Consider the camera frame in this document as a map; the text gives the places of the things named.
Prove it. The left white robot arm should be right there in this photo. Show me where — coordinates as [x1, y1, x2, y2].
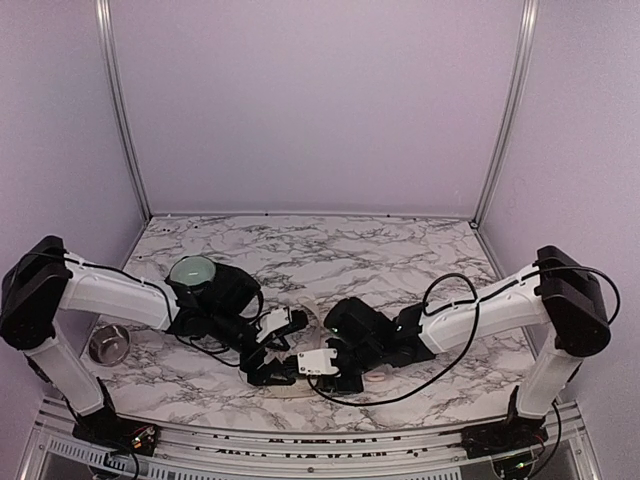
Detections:
[1, 236, 292, 417]

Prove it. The left aluminium corner post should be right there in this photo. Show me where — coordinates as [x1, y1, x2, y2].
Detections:
[94, 0, 153, 224]

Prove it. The beige and black folding umbrella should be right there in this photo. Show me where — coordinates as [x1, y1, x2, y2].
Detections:
[239, 297, 366, 399]

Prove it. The right aluminium corner post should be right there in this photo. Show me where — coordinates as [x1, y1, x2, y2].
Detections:
[471, 0, 540, 230]

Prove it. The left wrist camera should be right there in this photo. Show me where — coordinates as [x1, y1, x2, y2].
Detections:
[256, 307, 308, 344]

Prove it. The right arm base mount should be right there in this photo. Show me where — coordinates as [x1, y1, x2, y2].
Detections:
[461, 402, 549, 459]

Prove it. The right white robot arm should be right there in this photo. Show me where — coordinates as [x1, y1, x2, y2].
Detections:
[309, 245, 620, 424]

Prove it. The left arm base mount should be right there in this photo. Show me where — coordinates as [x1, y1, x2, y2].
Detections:
[72, 412, 160, 457]

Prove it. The clear glass cup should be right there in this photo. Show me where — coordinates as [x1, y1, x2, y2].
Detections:
[88, 324, 131, 367]

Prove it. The aluminium front rail frame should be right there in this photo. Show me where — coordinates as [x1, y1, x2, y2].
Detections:
[17, 398, 602, 479]

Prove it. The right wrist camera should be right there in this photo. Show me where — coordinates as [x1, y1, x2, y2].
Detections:
[296, 348, 339, 376]

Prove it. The aluminium corner post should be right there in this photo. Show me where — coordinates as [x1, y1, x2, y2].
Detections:
[94, 0, 153, 224]
[471, 0, 540, 230]

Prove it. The green lidded bowl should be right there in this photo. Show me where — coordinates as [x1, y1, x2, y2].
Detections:
[168, 255, 216, 287]

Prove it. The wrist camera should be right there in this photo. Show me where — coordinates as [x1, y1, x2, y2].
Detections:
[256, 307, 308, 344]
[296, 348, 339, 376]

